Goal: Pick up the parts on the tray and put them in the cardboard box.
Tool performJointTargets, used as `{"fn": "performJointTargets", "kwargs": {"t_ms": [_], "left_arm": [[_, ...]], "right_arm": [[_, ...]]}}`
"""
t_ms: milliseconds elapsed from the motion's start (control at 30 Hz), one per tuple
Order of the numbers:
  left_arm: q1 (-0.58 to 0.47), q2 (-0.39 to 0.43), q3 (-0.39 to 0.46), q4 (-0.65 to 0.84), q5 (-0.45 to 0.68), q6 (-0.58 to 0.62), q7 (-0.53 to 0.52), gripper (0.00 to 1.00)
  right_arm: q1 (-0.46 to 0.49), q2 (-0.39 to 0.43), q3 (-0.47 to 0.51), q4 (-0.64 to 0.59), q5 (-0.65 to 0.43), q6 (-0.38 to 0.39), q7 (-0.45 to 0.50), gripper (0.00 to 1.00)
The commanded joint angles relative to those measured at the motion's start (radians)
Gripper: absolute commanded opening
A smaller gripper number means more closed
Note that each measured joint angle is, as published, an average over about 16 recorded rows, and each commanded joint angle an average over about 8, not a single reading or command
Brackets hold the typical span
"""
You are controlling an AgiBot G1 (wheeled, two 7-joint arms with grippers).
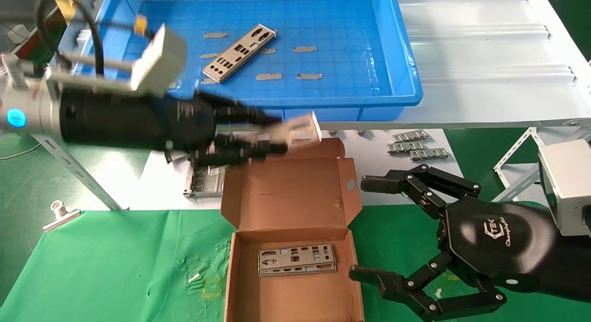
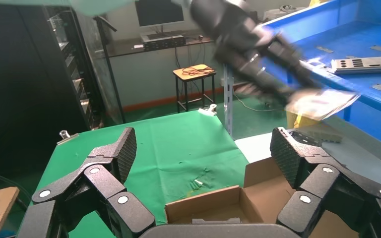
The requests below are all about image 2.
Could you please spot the white desktop device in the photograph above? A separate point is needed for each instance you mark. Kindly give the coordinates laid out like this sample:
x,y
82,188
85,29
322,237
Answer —
x,y
285,11

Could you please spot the brown cardboard box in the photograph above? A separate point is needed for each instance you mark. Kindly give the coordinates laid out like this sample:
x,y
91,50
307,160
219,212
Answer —
x,y
262,193

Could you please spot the black desktop device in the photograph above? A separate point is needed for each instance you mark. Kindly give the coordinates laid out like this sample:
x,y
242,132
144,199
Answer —
x,y
164,42

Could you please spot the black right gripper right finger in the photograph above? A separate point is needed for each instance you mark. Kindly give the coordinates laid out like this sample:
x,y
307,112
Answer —
x,y
315,177

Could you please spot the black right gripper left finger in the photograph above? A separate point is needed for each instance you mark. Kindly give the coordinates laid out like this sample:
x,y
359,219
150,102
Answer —
x,y
105,177

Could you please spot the blue plastic tray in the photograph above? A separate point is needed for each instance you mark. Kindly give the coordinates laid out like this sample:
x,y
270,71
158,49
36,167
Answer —
x,y
374,128

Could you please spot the black computer monitor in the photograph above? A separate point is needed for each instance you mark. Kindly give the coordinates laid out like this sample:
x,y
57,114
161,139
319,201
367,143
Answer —
x,y
161,11

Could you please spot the grey slotted shelf upright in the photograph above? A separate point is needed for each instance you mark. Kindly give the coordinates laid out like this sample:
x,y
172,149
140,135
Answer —
x,y
228,108

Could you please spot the light wooden board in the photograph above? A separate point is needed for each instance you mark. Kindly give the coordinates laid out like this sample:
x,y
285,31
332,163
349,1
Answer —
x,y
0,213

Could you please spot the black stool with orange seat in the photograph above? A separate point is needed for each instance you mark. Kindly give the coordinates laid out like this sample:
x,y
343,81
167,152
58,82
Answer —
x,y
190,77

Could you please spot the large grey metal frame part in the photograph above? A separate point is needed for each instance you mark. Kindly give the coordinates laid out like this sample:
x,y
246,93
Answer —
x,y
304,138

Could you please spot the silver binder clip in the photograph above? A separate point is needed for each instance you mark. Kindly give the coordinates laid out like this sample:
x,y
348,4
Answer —
x,y
66,136
208,110

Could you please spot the grey metal shelf board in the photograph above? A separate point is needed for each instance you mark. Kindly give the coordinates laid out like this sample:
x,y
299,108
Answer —
x,y
358,138

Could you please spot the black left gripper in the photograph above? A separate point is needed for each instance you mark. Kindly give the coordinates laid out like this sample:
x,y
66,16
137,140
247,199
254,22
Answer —
x,y
230,29

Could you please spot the black equipment cabinet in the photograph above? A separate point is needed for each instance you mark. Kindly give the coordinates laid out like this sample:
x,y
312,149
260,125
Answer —
x,y
19,105

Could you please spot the green cloth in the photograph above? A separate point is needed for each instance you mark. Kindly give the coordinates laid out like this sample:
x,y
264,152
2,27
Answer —
x,y
164,148

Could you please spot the dark desk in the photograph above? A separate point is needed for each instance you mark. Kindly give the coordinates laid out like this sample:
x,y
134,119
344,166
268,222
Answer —
x,y
128,46

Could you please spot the white board sheet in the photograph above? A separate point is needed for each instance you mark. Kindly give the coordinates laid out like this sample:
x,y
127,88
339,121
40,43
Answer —
x,y
254,148

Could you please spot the silver metal I/O shield plate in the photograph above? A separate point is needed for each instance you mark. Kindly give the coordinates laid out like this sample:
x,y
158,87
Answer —
x,y
368,64
322,103

